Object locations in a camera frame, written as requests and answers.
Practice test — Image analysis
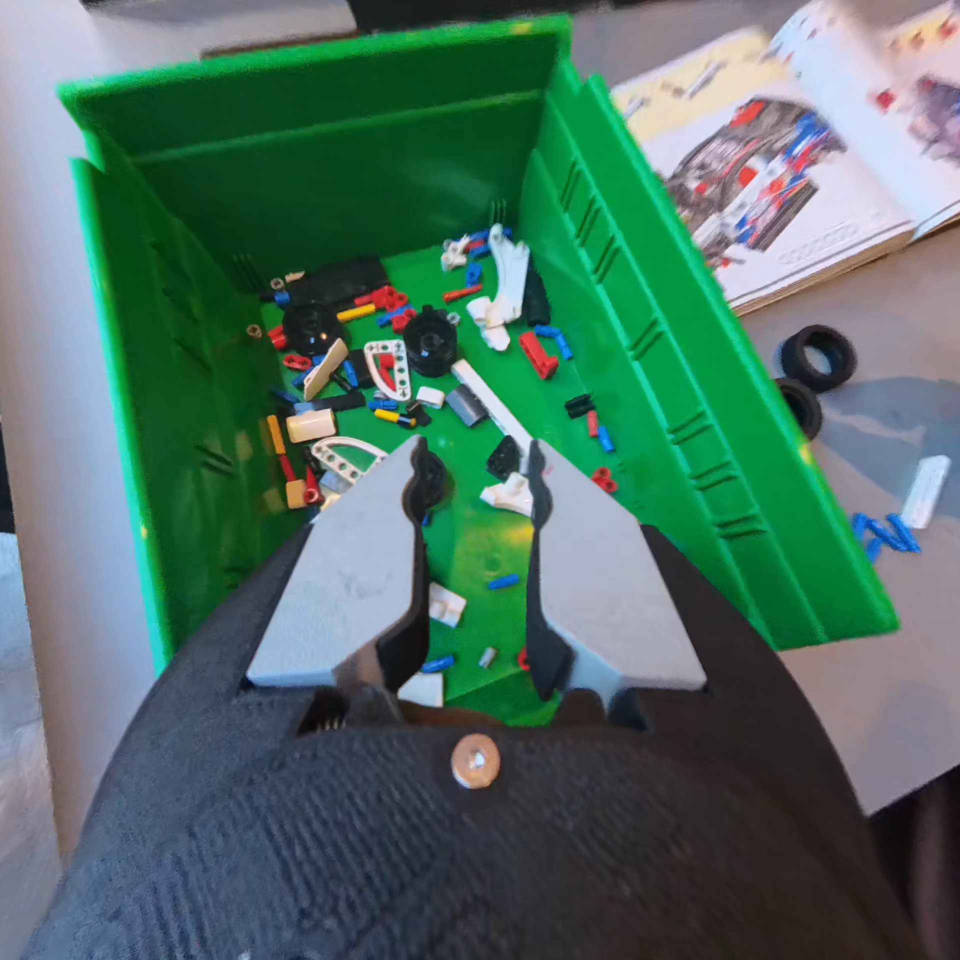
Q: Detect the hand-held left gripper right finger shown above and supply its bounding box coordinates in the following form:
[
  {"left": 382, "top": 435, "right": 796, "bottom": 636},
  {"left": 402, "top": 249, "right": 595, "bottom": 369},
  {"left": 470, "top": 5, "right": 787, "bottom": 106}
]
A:
[{"left": 525, "top": 438, "right": 708, "bottom": 725}]

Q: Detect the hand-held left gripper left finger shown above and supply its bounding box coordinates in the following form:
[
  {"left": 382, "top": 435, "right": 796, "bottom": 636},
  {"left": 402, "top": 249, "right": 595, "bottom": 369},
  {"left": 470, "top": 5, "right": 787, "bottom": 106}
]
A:
[{"left": 246, "top": 435, "right": 451, "bottom": 695}]

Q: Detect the black toy wheel rim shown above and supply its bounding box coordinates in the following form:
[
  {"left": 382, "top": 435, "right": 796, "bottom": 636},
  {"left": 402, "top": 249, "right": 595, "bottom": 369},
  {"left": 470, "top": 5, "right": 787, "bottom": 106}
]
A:
[
  {"left": 405, "top": 307, "right": 459, "bottom": 378},
  {"left": 405, "top": 438, "right": 453, "bottom": 511},
  {"left": 283, "top": 302, "right": 346, "bottom": 355}
]

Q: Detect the pile of small toy bricks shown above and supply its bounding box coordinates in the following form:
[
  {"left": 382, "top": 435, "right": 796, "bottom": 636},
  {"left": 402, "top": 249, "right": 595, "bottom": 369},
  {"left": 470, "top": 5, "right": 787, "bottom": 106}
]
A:
[{"left": 251, "top": 223, "right": 620, "bottom": 706}]

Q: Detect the black toy tire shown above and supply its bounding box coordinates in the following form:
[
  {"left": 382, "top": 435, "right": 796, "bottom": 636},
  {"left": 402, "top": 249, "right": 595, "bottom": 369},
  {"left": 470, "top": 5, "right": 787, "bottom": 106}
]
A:
[
  {"left": 772, "top": 377, "right": 824, "bottom": 440},
  {"left": 780, "top": 324, "right": 858, "bottom": 393}
]

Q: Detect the white toy beam with holes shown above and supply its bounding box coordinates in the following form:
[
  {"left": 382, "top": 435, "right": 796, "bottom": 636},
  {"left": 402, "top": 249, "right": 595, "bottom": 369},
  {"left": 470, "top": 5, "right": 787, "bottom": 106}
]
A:
[{"left": 900, "top": 453, "right": 952, "bottom": 530}]

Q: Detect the green plastic bin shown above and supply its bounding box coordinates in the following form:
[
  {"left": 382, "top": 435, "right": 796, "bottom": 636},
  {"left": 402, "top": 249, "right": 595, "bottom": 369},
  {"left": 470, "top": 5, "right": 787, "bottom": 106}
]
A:
[{"left": 56, "top": 15, "right": 901, "bottom": 729}]

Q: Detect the toy car instruction booklet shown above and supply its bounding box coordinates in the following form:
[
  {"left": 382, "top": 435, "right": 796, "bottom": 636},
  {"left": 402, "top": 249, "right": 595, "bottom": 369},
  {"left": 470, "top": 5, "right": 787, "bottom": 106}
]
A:
[{"left": 611, "top": 0, "right": 960, "bottom": 316}]

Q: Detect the white toy arch piece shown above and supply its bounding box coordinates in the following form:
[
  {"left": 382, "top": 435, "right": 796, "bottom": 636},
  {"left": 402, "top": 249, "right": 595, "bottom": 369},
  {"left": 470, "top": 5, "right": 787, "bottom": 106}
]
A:
[
  {"left": 465, "top": 223, "right": 534, "bottom": 350},
  {"left": 480, "top": 472, "right": 535, "bottom": 517}
]

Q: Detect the long white toy beam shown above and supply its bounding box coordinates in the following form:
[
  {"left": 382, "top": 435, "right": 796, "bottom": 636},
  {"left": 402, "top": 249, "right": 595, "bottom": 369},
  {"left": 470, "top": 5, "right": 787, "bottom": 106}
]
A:
[{"left": 450, "top": 358, "right": 535, "bottom": 451}]

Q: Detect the person's dark clothing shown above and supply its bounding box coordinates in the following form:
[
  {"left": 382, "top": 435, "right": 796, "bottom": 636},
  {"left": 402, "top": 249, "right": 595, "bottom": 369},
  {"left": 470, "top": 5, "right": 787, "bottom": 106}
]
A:
[{"left": 870, "top": 787, "right": 960, "bottom": 960}]

